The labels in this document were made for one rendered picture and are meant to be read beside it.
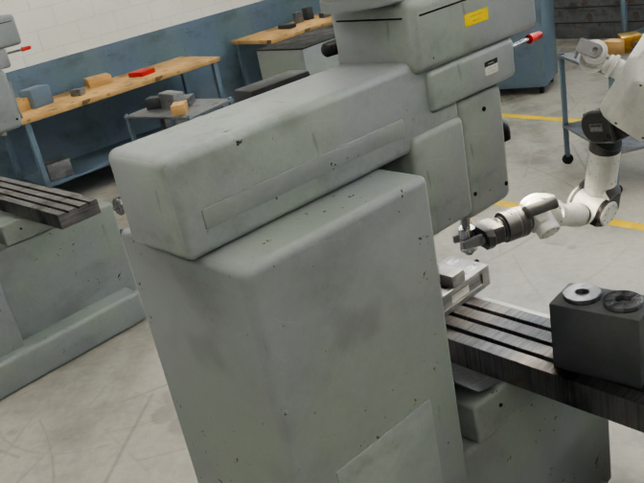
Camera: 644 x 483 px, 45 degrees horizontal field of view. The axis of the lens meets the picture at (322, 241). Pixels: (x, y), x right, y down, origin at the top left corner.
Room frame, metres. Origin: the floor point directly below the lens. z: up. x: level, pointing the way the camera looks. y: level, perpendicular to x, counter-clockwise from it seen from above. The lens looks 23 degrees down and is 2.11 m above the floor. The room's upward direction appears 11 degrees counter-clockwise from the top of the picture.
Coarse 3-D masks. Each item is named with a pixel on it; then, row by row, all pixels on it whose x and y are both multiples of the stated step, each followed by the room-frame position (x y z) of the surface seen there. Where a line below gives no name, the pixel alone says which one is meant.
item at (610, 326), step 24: (576, 288) 1.68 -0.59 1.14; (600, 288) 1.68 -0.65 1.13; (552, 312) 1.65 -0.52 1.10; (576, 312) 1.61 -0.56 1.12; (600, 312) 1.57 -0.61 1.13; (624, 312) 1.55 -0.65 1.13; (552, 336) 1.66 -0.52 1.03; (576, 336) 1.61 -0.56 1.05; (600, 336) 1.57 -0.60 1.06; (624, 336) 1.53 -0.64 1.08; (576, 360) 1.61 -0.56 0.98; (600, 360) 1.57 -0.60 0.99; (624, 360) 1.53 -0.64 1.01
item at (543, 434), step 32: (512, 416) 1.77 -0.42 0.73; (544, 416) 1.86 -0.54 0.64; (576, 416) 1.96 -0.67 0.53; (480, 448) 1.68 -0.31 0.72; (512, 448) 1.76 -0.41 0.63; (544, 448) 1.85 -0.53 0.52; (576, 448) 1.95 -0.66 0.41; (608, 448) 2.07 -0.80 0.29; (480, 480) 1.67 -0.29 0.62; (512, 480) 1.75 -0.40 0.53; (544, 480) 1.84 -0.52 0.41; (576, 480) 1.95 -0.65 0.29; (608, 480) 2.06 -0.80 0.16
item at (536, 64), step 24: (552, 0) 7.96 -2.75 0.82; (552, 24) 7.90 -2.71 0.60; (264, 48) 6.71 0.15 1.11; (288, 48) 6.46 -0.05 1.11; (312, 48) 6.42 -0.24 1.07; (528, 48) 7.61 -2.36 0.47; (552, 48) 7.84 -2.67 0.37; (264, 72) 6.70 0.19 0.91; (312, 72) 6.38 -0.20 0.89; (528, 72) 7.62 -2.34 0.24; (552, 72) 7.78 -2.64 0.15
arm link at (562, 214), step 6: (528, 198) 2.03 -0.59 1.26; (534, 198) 2.02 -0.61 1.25; (522, 204) 2.03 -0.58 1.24; (552, 210) 2.07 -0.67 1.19; (558, 210) 2.05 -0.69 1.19; (564, 210) 2.04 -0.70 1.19; (558, 216) 2.05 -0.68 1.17; (564, 216) 2.03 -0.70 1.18; (558, 222) 2.04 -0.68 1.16; (564, 222) 2.04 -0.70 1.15
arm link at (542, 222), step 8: (536, 200) 2.01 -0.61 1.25; (544, 200) 1.98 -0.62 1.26; (552, 200) 1.97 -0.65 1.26; (512, 208) 2.00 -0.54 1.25; (520, 208) 1.99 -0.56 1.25; (528, 208) 1.95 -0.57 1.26; (536, 208) 1.96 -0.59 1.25; (544, 208) 1.96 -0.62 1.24; (552, 208) 1.97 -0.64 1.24; (520, 216) 1.96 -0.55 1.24; (528, 216) 1.95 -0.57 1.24; (536, 216) 1.98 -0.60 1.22; (544, 216) 1.98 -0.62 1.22; (552, 216) 1.98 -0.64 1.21; (528, 224) 1.95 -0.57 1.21; (536, 224) 1.97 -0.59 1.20; (544, 224) 1.96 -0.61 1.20; (552, 224) 1.96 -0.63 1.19; (528, 232) 1.96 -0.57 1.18; (536, 232) 1.98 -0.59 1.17; (544, 232) 1.95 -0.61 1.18; (552, 232) 1.97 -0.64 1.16
